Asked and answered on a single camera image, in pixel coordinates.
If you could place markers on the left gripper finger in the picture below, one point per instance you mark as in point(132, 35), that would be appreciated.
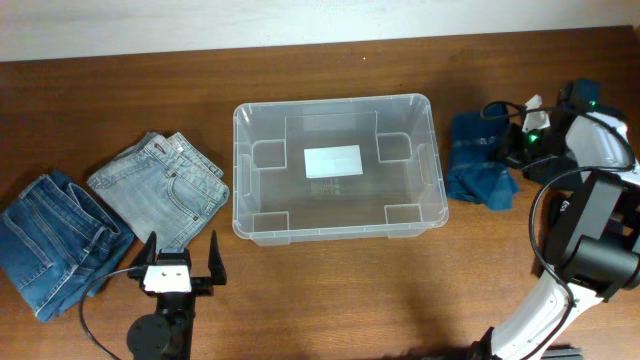
point(215, 262)
point(145, 257)

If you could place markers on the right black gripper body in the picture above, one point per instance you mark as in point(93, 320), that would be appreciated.
point(530, 148)

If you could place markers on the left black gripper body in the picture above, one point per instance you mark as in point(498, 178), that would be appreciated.
point(201, 284)

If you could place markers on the teal garment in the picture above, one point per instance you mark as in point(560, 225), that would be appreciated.
point(473, 174)

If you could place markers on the light blue jeans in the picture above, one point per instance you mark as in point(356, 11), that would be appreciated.
point(162, 186)

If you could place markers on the small black garment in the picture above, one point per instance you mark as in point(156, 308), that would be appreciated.
point(544, 169)

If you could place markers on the large black garment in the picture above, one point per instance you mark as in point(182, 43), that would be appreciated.
point(557, 205)

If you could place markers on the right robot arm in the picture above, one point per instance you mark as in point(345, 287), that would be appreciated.
point(591, 247)

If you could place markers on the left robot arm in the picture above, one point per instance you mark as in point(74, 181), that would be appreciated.
point(167, 332)

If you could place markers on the clear plastic storage container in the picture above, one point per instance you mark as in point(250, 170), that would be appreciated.
point(400, 194)

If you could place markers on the white label in container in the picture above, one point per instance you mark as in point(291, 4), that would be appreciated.
point(333, 162)

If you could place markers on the dark blue folded jeans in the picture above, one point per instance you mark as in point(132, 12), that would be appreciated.
point(56, 240)

